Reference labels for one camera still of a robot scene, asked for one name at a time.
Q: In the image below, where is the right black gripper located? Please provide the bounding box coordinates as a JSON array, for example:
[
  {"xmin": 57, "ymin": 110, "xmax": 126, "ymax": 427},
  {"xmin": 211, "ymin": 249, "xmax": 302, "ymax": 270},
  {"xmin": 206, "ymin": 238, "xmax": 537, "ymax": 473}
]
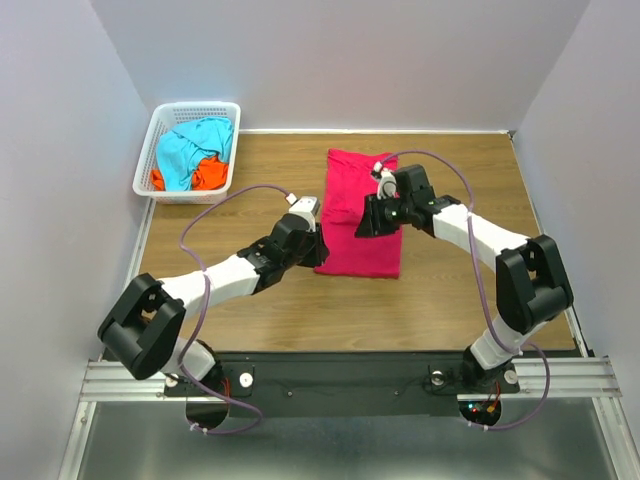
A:
[{"xmin": 352, "ymin": 192, "xmax": 413, "ymax": 238}]

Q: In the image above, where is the pink t-shirt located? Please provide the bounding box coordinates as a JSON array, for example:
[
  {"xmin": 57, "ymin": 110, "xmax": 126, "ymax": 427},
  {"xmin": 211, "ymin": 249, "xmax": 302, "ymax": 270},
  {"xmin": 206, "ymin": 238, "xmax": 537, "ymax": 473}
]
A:
[{"xmin": 314, "ymin": 148, "xmax": 403, "ymax": 279}]

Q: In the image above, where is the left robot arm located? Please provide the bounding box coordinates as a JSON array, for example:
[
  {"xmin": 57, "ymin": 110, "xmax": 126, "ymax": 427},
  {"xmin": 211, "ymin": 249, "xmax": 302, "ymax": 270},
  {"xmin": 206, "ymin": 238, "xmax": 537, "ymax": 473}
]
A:
[{"xmin": 97, "ymin": 213, "xmax": 329, "ymax": 394}]

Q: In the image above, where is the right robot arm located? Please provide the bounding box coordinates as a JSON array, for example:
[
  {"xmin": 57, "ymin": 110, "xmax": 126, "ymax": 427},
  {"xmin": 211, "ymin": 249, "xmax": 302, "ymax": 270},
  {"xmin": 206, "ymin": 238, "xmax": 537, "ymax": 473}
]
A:
[{"xmin": 355, "ymin": 162, "xmax": 574, "ymax": 390}]

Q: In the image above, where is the orange t-shirt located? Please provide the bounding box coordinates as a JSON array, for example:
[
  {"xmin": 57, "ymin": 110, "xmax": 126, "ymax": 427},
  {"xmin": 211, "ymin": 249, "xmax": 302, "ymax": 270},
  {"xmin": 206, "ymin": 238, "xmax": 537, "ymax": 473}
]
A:
[{"xmin": 149, "ymin": 155, "xmax": 229, "ymax": 191}]

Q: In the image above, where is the white plastic basket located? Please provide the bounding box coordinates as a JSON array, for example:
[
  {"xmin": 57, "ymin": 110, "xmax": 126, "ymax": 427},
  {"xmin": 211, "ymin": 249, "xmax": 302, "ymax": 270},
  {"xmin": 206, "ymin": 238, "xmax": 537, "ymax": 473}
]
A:
[{"xmin": 132, "ymin": 101, "xmax": 241, "ymax": 204}]

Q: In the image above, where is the light blue t-shirt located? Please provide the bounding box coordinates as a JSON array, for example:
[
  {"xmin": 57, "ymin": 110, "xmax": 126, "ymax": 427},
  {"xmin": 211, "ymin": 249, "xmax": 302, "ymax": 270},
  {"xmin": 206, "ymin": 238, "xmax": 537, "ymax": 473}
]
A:
[{"xmin": 156, "ymin": 117, "xmax": 234, "ymax": 192}]

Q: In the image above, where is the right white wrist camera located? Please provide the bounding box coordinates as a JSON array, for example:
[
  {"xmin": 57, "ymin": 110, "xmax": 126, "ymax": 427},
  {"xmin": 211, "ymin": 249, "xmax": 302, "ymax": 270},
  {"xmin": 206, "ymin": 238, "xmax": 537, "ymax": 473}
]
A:
[{"xmin": 371, "ymin": 162, "xmax": 397, "ymax": 200}]

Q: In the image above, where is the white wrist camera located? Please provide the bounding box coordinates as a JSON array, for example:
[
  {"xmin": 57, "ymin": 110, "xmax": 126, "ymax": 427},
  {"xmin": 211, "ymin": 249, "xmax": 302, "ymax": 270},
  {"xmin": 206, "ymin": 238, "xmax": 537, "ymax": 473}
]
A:
[
  {"xmin": 285, "ymin": 193, "xmax": 320, "ymax": 218},
  {"xmin": 371, "ymin": 162, "xmax": 397, "ymax": 200}
]

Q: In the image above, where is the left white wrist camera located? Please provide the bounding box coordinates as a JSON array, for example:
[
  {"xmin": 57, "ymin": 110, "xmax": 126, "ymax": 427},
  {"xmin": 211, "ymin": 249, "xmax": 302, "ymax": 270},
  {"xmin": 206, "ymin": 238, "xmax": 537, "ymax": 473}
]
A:
[{"xmin": 285, "ymin": 193, "xmax": 320, "ymax": 218}]

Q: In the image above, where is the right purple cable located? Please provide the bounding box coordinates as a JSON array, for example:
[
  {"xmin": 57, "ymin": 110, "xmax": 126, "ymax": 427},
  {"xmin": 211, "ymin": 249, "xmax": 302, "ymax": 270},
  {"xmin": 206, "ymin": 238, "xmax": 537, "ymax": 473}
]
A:
[{"xmin": 374, "ymin": 149, "xmax": 552, "ymax": 431}]

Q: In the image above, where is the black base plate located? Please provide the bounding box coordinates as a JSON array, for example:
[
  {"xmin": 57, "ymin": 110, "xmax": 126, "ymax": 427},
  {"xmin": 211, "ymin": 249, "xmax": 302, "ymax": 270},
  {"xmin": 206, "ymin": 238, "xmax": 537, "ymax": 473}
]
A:
[{"xmin": 165, "ymin": 351, "xmax": 520, "ymax": 418}]

